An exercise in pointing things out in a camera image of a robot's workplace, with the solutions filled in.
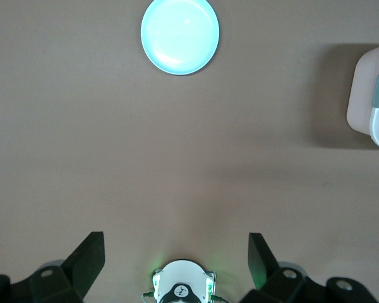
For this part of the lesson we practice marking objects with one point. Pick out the white lidded storage box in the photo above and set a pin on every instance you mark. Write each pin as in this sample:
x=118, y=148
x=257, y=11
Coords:
x=366, y=94

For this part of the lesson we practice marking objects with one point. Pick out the light blue round plate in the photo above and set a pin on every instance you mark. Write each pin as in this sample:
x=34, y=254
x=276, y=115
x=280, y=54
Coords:
x=180, y=36

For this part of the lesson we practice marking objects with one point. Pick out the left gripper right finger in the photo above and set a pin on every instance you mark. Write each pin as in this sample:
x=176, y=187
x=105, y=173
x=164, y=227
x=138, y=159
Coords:
x=262, y=262

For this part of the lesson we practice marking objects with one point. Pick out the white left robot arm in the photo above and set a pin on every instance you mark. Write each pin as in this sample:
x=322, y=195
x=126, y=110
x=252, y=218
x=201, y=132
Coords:
x=181, y=277

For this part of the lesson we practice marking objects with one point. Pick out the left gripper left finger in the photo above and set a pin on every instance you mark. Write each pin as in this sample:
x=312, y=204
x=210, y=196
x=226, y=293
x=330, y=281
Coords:
x=88, y=262

